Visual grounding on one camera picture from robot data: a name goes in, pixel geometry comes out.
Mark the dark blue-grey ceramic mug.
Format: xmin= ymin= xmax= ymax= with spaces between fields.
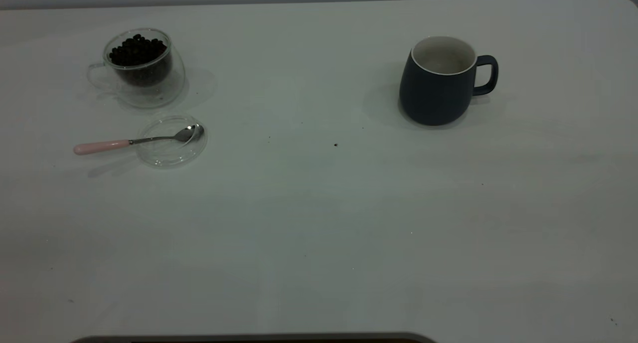
xmin=399 ymin=35 xmax=499 ymax=126

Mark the clear round glass lid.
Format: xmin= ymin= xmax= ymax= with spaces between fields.
xmin=136 ymin=115 xmax=208 ymax=168

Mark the metal spoon with pink handle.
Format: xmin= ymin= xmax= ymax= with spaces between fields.
xmin=73 ymin=123 xmax=205 ymax=156

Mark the clear double-wall glass cup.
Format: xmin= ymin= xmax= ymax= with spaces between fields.
xmin=86 ymin=27 xmax=186 ymax=109

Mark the pile of coffee beans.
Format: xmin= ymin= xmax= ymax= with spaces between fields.
xmin=109 ymin=33 xmax=172 ymax=87

